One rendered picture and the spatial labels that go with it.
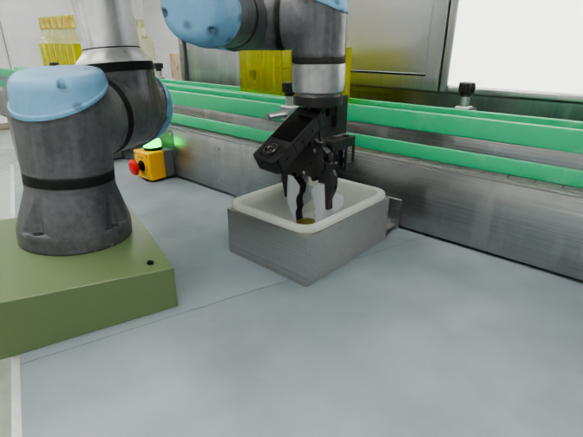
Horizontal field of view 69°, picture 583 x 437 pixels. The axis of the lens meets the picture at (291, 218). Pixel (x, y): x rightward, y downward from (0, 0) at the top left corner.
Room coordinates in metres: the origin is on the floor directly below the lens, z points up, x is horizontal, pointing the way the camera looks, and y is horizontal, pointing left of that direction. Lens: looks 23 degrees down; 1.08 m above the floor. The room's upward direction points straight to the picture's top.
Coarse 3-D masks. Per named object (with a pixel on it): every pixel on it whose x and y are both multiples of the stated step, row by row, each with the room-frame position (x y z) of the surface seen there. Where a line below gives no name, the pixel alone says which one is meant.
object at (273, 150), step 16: (304, 112) 0.62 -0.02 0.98; (320, 112) 0.61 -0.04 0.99; (288, 128) 0.60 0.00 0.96; (304, 128) 0.59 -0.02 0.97; (320, 128) 0.61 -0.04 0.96; (272, 144) 0.57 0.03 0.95; (288, 144) 0.57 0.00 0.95; (304, 144) 0.59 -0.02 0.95; (256, 160) 0.57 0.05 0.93; (272, 160) 0.55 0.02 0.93; (288, 160) 0.56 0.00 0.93
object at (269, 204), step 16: (256, 192) 0.68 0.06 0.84; (272, 192) 0.70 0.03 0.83; (352, 192) 0.73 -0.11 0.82; (368, 192) 0.71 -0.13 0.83; (384, 192) 0.68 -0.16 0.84; (240, 208) 0.61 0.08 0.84; (256, 208) 0.67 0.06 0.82; (272, 208) 0.70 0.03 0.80; (288, 208) 0.73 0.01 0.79; (304, 208) 0.76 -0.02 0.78; (352, 208) 0.61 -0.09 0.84; (288, 224) 0.55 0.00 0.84; (320, 224) 0.55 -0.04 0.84
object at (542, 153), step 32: (352, 128) 0.84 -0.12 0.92; (384, 128) 0.79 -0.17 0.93; (416, 128) 0.74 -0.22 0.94; (448, 128) 0.71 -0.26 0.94; (480, 128) 0.67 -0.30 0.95; (512, 128) 0.64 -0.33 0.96; (544, 128) 0.61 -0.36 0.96; (448, 160) 0.70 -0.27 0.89; (480, 160) 0.67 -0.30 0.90; (512, 160) 0.63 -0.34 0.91; (544, 160) 0.61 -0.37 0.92; (576, 160) 0.58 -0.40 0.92
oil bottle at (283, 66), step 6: (276, 54) 0.99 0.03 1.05; (282, 54) 0.98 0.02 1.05; (288, 54) 0.97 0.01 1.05; (276, 60) 0.99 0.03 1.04; (282, 60) 0.98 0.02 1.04; (288, 60) 0.97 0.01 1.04; (276, 66) 0.99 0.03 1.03; (282, 66) 0.98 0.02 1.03; (288, 66) 0.97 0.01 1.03; (276, 72) 0.99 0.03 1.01; (282, 72) 0.98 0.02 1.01; (288, 72) 0.97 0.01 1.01; (276, 78) 0.99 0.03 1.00; (282, 78) 0.98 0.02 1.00; (288, 78) 0.97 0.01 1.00; (276, 84) 0.99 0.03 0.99; (276, 90) 0.99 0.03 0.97
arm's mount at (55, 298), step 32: (0, 224) 0.59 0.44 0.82; (0, 256) 0.49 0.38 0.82; (32, 256) 0.49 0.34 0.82; (64, 256) 0.50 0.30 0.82; (96, 256) 0.50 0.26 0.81; (128, 256) 0.51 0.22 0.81; (160, 256) 0.51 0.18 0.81; (0, 288) 0.41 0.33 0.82; (32, 288) 0.41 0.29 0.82; (64, 288) 0.42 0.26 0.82; (96, 288) 0.43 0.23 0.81; (128, 288) 0.45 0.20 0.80; (160, 288) 0.47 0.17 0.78; (0, 320) 0.38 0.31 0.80; (32, 320) 0.39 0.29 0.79; (64, 320) 0.41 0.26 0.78; (96, 320) 0.43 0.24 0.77; (128, 320) 0.45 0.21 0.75; (0, 352) 0.38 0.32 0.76
